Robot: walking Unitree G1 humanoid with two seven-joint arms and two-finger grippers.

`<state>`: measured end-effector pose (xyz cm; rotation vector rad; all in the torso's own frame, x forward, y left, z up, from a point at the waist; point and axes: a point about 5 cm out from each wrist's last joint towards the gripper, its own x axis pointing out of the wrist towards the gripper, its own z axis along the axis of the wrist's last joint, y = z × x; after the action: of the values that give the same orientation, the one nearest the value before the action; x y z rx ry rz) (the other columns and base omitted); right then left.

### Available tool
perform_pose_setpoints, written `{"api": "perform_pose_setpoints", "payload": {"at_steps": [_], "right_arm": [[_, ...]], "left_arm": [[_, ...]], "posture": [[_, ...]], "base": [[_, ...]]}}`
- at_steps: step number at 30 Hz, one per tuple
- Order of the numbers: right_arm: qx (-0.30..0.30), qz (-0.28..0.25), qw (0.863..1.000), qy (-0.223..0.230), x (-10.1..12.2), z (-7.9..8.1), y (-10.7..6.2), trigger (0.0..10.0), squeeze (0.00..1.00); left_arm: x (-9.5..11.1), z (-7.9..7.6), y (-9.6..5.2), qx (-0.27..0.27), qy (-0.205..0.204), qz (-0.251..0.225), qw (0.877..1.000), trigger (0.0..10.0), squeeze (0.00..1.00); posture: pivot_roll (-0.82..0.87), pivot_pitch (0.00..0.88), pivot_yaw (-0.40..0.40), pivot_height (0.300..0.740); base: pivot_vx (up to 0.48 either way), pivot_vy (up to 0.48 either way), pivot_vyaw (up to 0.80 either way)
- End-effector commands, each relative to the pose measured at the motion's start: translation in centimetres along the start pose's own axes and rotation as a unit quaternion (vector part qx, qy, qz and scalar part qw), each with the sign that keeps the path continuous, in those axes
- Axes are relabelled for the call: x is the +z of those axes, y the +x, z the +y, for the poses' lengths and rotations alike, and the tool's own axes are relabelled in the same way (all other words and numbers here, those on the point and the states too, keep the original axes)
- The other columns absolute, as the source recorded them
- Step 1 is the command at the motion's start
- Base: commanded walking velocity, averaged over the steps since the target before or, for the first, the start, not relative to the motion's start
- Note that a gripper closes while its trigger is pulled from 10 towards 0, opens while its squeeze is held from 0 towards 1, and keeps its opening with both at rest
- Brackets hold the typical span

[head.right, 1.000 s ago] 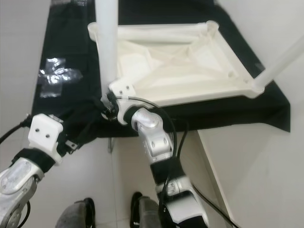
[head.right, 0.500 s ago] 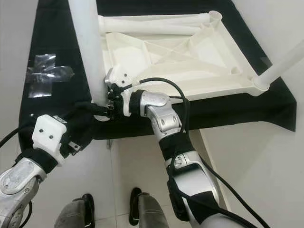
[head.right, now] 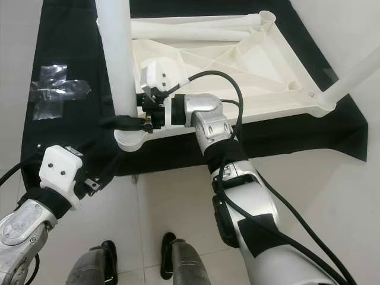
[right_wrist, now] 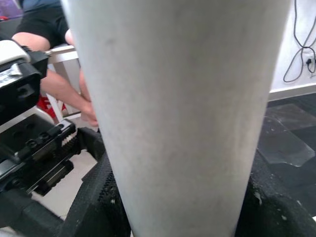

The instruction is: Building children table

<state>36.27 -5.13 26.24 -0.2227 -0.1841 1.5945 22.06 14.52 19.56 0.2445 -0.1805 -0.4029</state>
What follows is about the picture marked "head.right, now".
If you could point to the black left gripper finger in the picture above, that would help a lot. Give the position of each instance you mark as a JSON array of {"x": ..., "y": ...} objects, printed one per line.
[{"x": 102, "y": 169}]

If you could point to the white plastic table top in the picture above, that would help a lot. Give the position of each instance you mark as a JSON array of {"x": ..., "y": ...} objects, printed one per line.
[{"x": 261, "y": 71}]

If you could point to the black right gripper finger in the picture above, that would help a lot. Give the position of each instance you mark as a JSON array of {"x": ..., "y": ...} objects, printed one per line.
[{"x": 124, "y": 123}]

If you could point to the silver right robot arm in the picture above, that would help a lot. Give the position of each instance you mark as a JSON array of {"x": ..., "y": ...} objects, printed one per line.
[{"x": 267, "y": 219}]

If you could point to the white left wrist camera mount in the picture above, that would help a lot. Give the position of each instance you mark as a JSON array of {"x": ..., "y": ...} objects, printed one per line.
[{"x": 59, "y": 169}]

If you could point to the clear tape patch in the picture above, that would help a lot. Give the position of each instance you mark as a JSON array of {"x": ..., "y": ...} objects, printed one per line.
[
  {"x": 56, "y": 92},
  {"x": 331, "y": 74}
]

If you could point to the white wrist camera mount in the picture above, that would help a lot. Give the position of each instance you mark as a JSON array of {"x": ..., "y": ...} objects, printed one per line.
[
  {"x": 157, "y": 74},
  {"x": 59, "y": 169}
]

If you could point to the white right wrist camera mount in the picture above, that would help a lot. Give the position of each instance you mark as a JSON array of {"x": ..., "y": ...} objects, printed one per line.
[{"x": 157, "y": 74}]

